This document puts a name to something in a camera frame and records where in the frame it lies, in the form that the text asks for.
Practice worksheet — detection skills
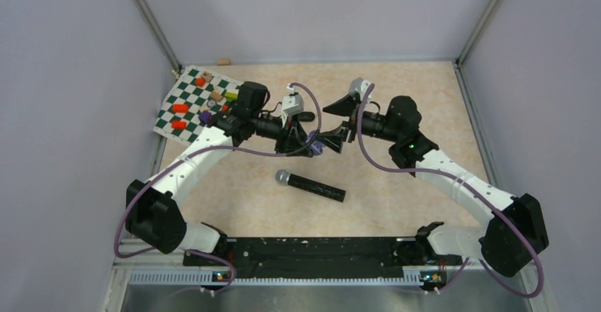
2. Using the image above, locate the black earbud charging case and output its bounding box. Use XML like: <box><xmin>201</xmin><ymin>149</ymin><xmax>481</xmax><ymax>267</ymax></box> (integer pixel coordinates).
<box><xmin>298</xmin><ymin>111</ymin><xmax>316</xmax><ymax>122</ymax></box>

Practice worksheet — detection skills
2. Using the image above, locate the green white chessboard mat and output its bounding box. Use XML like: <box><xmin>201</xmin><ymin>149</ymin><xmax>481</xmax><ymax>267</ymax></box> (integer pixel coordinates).
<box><xmin>153</xmin><ymin>65</ymin><xmax>242</xmax><ymax>145</ymax></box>

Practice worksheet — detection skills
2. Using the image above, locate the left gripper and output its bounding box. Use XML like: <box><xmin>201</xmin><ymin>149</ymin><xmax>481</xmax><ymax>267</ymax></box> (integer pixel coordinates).
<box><xmin>251</xmin><ymin>111</ymin><xmax>314</xmax><ymax>157</ymax></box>

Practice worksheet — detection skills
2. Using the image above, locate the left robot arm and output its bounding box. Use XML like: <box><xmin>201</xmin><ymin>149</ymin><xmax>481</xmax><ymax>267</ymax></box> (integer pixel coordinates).
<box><xmin>113</xmin><ymin>82</ymin><xmax>317</xmax><ymax>265</ymax></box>

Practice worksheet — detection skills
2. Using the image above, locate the yellow-green block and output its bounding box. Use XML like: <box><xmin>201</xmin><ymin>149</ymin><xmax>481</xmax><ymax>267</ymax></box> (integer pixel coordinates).
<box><xmin>223</xmin><ymin>92</ymin><xmax>238</xmax><ymax>101</ymax></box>

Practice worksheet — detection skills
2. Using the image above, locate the black microphone silver head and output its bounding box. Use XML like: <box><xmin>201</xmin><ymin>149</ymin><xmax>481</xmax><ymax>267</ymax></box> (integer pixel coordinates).
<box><xmin>275</xmin><ymin>169</ymin><xmax>346</xmax><ymax>202</ymax></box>

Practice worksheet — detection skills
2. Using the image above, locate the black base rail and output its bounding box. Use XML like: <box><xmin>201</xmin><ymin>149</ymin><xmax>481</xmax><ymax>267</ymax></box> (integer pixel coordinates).
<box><xmin>183</xmin><ymin>236</ymin><xmax>464</xmax><ymax>280</ymax></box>

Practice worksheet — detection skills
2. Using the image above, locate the red block top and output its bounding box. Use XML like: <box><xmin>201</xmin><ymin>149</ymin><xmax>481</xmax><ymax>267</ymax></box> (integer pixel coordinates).
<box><xmin>195</xmin><ymin>78</ymin><xmax>206</xmax><ymax>87</ymax></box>

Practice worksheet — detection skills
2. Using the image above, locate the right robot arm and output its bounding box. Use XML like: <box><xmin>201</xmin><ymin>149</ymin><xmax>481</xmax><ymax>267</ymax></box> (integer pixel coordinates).
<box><xmin>323</xmin><ymin>94</ymin><xmax>549</xmax><ymax>277</ymax></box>

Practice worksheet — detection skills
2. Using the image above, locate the purple block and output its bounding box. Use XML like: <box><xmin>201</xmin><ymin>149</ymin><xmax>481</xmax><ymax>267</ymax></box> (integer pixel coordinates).
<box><xmin>198</xmin><ymin>111</ymin><xmax>213</xmax><ymax>126</ymax></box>

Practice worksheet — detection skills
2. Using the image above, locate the red block lower left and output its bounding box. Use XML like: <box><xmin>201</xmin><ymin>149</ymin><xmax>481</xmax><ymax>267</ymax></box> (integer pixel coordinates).
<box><xmin>171</xmin><ymin>121</ymin><xmax>187</xmax><ymax>130</ymax></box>

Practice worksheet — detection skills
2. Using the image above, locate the tan wooden block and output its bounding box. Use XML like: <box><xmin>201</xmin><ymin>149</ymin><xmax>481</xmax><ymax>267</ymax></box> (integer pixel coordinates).
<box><xmin>209</xmin><ymin>91</ymin><xmax>224</xmax><ymax>102</ymax></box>

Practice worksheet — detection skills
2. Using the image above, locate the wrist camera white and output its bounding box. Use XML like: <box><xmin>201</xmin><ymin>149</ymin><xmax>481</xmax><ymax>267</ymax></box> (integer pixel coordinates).
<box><xmin>348</xmin><ymin>77</ymin><xmax>373</xmax><ymax>102</ymax></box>
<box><xmin>281</xmin><ymin>87</ymin><xmax>304</xmax><ymax>128</ymax></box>

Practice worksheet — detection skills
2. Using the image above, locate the red block middle left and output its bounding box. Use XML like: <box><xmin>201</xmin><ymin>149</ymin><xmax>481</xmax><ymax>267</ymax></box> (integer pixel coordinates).
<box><xmin>172</xmin><ymin>104</ymin><xmax>189</xmax><ymax>113</ymax></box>

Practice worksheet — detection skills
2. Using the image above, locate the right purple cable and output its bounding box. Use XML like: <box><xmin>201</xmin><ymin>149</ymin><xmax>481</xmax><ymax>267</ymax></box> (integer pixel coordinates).
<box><xmin>356</xmin><ymin>82</ymin><xmax>546</xmax><ymax>299</ymax></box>

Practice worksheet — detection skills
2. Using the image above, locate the grey-blue earbud charging case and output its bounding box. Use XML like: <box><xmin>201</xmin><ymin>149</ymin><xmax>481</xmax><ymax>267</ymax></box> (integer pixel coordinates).
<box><xmin>306</xmin><ymin>130</ymin><xmax>325</xmax><ymax>157</ymax></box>

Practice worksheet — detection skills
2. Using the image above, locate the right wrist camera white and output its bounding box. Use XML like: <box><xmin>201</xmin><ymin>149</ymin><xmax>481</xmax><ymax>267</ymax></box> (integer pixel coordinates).
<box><xmin>348</xmin><ymin>77</ymin><xmax>373</xmax><ymax>102</ymax></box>

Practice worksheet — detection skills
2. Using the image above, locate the cork piece at wall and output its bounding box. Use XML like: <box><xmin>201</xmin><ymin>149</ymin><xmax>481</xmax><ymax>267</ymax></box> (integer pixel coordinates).
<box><xmin>216</xmin><ymin>58</ymin><xmax>232</xmax><ymax>66</ymax></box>

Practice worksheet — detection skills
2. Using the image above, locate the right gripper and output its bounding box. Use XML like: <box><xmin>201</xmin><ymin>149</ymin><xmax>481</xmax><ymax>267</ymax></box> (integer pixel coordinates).
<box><xmin>313</xmin><ymin>93</ymin><xmax>401</xmax><ymax>152</ymax></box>

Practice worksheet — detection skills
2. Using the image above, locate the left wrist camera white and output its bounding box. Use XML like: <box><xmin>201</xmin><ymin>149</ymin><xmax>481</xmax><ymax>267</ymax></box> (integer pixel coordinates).
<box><xmin>281</xmin><ymin>87</ymin><xmax>304</xmax><ymax>128</ymax></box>

